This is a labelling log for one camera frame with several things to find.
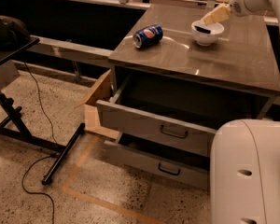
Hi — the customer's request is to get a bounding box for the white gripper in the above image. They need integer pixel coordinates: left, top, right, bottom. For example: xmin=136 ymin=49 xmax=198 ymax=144
xmin=202 ymin=0 xmax=270 ymax=25

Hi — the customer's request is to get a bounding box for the blue rxbar blueberry wrapper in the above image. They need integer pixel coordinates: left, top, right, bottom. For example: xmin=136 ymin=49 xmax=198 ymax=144
xmin=194 ymin=25 xmax=211 ymax=34

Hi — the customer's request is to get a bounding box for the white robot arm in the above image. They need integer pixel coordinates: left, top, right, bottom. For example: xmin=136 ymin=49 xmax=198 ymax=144
xmin=202 ymin=0 xmax=280 ymax=224

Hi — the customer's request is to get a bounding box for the white ceramic bowl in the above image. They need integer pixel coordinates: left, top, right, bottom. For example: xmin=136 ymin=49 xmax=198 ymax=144
xmin=191 ymin=21 xmax=225 ymax=46

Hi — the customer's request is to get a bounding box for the grey drawer cabinet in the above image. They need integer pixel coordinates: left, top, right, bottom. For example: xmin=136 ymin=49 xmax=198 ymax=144
xmin=107 ymin=3 xmax=280 ymax=133

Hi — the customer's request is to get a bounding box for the blue pepsi can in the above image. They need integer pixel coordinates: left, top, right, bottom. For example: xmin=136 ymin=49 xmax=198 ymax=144
xmin=133 ymin=24 xmax=163 ymax=49

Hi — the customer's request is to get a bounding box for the grey upper drawer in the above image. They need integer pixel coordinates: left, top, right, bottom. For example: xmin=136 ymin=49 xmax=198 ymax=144
xmin=99 ymin=75 xmax=216 ymax=157

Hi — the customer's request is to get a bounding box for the grey drawer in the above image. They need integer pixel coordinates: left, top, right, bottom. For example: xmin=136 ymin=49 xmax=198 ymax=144
xmin=99 ymin=75 xmax=216 ymax=157
xmin=105 ymin=133 xmax=210 ymax=190

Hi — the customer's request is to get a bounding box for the grey lower drawer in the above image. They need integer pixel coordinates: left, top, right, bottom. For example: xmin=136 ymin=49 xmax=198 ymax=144
xmin=105 ymin=133 xmax=210 ymax=190

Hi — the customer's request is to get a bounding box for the brown cardboard box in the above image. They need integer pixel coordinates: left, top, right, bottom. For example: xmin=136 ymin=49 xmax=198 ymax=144
xmin=76 ymin=70 xmax=119 ymax=140

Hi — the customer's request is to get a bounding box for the dark rounded object on stand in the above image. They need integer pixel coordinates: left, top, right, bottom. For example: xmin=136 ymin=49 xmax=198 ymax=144
xmin=0 ymin=15 xmax=30 ymax=51

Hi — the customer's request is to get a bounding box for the black metal stand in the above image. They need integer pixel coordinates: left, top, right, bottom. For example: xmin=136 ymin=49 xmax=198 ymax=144
xmin=0 ymin=38 xmax=85 ymax=185

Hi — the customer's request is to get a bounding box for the grey metal bench rail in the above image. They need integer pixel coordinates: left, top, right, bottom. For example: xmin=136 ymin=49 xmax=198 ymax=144
xmin=29 ymin=35 xmax=112 ymax=68

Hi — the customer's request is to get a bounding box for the black floor cable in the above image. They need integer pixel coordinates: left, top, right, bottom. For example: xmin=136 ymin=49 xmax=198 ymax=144
xmin=21 ymin=63 xmax=59 ymax=224

